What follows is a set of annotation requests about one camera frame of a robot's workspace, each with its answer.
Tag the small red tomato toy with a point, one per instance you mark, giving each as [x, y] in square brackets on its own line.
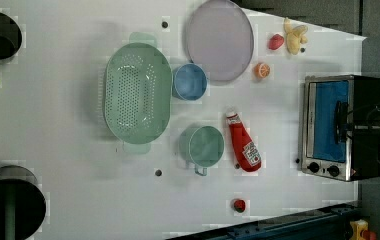
[239, 205]

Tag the lavender plate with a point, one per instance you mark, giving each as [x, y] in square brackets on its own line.
[219, 38]

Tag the green colander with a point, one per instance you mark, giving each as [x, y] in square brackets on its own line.
[138, 90]

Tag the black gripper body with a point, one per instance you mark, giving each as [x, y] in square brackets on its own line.
[368, 124]

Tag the blue bin edge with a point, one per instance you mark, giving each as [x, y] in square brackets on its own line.
[327, 223]

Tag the red ketchup bottle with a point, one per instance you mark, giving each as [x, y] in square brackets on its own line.
[245, 150]

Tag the blue cup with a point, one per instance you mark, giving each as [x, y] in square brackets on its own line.
[189, 82]

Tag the red strawberry toy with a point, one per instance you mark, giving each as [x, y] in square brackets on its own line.
[275, 42]

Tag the green mug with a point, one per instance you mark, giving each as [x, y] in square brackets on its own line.
[203, 146]

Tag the peeled banana toy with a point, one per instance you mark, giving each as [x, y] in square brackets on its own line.
[295, 36]

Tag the orange slice toy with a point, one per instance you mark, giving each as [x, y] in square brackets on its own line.
[262, 70]

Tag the black toaster oven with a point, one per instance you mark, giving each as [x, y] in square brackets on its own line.
[325, 151]

